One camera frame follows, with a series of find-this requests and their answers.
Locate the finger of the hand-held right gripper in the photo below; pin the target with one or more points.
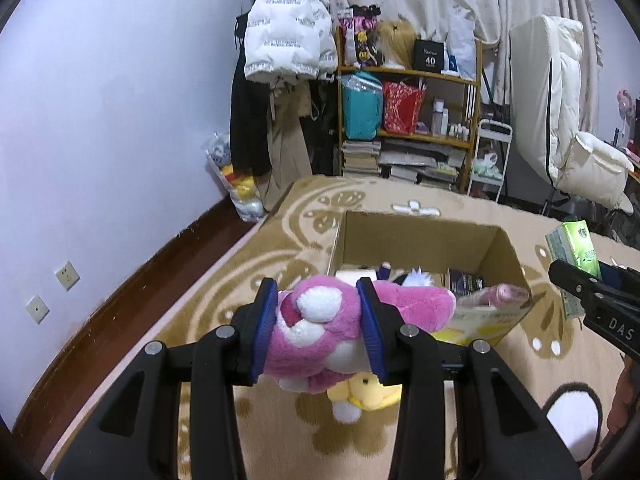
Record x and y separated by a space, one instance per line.
575 282

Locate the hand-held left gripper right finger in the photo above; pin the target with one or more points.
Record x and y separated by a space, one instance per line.
372 330

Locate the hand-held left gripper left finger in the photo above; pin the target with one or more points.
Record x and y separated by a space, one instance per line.
265 320

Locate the green tissue pack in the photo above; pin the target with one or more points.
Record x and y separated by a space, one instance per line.
575 245

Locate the pink bear plush toy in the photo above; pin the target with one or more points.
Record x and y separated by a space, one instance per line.
320 340

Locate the yellow plush toy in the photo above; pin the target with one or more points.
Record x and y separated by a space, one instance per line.
370 390

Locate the pale pink plush toy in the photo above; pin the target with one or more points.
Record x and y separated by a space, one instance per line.
505 292

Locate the cardboard box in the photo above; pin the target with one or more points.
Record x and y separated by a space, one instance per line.
410 240

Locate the person's right hand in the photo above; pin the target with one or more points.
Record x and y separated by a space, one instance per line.
627 400

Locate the black white plush slipper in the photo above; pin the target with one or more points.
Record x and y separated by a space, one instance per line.
570 415

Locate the clear bag of toys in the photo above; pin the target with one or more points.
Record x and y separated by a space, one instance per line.
240 190

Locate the plastic bag of green items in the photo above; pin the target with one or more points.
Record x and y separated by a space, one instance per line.
487 170

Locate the beige hanging coat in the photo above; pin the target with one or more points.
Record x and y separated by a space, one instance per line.
287 150

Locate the stack of books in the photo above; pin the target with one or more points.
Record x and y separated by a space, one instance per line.
360 157

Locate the pile of papers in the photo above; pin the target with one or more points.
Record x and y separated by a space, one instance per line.
425 160

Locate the white metal cart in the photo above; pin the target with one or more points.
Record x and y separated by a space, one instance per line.
492 124

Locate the black hanging coat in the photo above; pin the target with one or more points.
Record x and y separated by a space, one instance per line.
247 125

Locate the dark hanging garment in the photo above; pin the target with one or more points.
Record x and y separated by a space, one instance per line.
322 130

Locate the wooden shelf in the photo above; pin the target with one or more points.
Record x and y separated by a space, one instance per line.
435 141

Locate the white padded recliner chair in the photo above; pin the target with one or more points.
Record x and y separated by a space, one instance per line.
535 85

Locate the group of cosmetic bottles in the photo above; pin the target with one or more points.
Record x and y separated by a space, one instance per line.
440 117

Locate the teal bag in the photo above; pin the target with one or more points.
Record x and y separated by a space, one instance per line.
362 110

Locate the red patterned bag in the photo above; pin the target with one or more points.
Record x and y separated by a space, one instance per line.
402 107

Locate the black box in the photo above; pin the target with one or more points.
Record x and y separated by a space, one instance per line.
430 57

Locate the white plastic bag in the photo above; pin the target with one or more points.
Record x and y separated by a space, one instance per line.
460 40

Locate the purple printed packet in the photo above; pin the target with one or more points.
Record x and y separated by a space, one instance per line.
360 40

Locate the blond wig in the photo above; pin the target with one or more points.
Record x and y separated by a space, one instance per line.
395 37

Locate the white puffer jacket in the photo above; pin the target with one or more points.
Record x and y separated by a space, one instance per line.
285 25

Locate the white wall socket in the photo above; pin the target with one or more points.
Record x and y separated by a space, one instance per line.
38 309
67 275

